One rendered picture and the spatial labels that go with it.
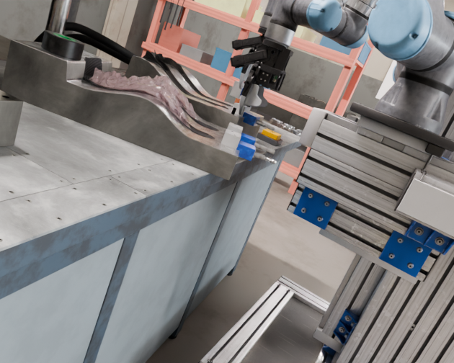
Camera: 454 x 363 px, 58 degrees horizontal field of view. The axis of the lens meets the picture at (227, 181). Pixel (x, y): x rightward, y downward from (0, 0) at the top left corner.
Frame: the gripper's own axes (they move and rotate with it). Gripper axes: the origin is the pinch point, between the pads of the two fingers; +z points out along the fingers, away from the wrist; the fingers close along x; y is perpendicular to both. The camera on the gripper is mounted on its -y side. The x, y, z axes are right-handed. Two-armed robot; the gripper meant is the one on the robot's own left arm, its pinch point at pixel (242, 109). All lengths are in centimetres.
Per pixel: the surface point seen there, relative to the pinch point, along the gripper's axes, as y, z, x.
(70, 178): 0, 10, -67
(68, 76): -23, 2, -45
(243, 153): 12.4, 5.4, -28.6
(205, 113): -7.8, 4.3, -6.9
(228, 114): -1.2, 2.0, -6.9
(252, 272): 12, 90, 91
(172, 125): -0.8, 3.9, -39.1
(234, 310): 16, 90, 50
